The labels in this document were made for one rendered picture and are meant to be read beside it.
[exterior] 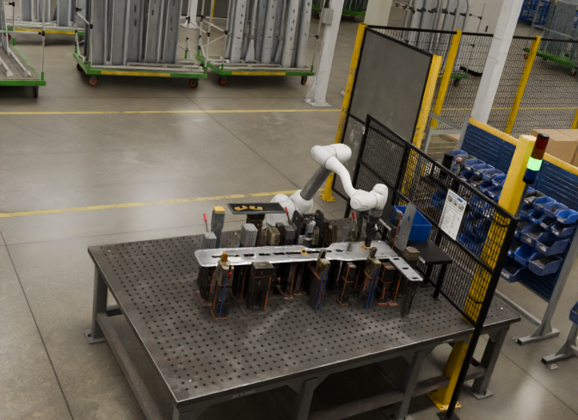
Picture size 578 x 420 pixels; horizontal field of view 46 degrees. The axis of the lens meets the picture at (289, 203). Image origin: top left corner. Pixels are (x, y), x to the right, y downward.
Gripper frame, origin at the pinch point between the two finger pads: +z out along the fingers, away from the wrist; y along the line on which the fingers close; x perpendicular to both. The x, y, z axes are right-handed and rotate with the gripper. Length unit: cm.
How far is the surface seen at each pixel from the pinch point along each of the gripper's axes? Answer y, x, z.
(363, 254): 6.3, -5.8, 6.0
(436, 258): 21.6, 41.9, 3.1
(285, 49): -757, 249, 45
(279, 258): 6, -66, 6
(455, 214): 13, 54, -25
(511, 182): 49, 58, -65
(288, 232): -16, -52, 0
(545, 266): -4, 174, 33
